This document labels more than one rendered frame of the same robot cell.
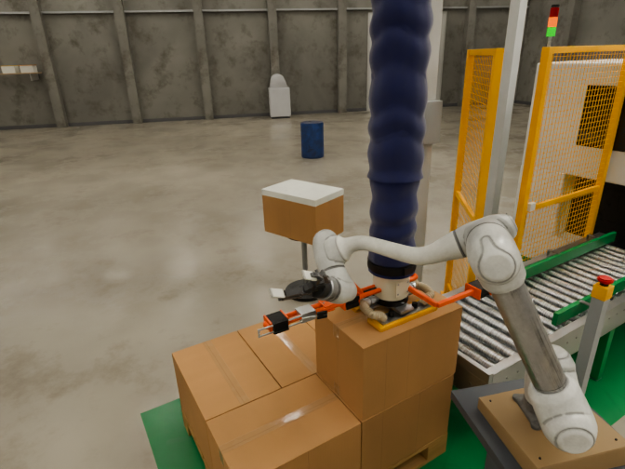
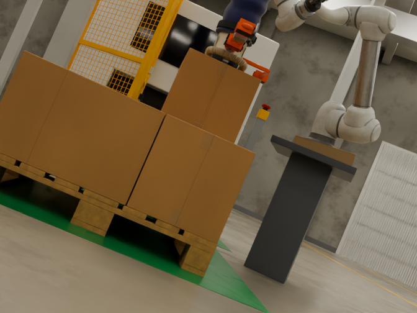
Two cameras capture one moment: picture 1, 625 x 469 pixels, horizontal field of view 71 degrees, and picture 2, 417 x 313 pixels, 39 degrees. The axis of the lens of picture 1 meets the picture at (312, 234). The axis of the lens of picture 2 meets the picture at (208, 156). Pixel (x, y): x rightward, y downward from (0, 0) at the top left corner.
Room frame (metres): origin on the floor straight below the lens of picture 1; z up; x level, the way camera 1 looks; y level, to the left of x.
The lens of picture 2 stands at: (0.41, 2.56, 0.36)
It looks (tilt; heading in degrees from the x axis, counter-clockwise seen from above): 2 degrees up; 294
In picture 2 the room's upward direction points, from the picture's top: 23 degrees clockwise
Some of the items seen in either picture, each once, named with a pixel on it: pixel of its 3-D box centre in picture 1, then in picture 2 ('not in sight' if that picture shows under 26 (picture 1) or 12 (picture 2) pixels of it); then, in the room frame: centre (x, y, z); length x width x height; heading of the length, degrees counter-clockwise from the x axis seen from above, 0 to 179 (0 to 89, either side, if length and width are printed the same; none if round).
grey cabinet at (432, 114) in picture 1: (429, 123); not in sight; (3.19, -0.86, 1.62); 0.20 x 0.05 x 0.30; 121
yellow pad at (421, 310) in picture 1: (403, 311); not in sight; (1.75, -0.41, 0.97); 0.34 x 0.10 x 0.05; 119
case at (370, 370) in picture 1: (386, 341); (203, 104); (1.83, -0.36, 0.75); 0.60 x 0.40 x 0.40; 120
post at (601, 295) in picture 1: (583, 367); (237, 173); (1.89, -1.43, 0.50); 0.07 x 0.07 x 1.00; 31
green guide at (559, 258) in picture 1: (553, 257); not in sight; (3.03, -1.86, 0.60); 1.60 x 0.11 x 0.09; 121
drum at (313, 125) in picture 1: (312, 139); not in sight; (9.76, -0.06, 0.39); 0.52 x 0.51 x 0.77; 11
